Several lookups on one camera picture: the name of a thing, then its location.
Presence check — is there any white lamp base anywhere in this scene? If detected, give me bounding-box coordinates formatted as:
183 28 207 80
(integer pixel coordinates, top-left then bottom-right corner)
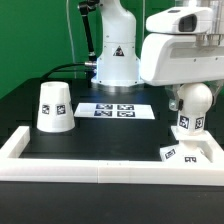
160 126 224 164

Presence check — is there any white marker sheet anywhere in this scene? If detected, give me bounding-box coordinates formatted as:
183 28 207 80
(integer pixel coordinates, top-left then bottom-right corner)
74 103 155 120

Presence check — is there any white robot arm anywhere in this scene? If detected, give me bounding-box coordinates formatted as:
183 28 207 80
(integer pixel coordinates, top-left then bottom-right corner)
92 0 224 110

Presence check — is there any white lamp shade cone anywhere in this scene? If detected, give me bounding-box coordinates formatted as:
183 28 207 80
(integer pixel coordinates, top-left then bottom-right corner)
37 81 75 133

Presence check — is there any white lamp bulb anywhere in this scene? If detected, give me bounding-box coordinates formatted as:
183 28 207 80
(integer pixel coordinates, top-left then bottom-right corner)
177 83 213 135

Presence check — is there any white U-shaped frame fence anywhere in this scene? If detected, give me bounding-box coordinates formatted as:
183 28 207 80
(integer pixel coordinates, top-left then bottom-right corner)
0 126 224 186

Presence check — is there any black cable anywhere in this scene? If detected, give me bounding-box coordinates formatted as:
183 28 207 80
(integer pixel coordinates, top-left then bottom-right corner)
40 61 98 81

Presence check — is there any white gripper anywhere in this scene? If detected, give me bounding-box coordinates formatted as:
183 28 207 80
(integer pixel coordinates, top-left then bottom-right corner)
140 34 224 111

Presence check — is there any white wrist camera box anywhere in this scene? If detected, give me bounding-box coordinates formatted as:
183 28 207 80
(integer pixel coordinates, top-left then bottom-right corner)
146 7 213 34

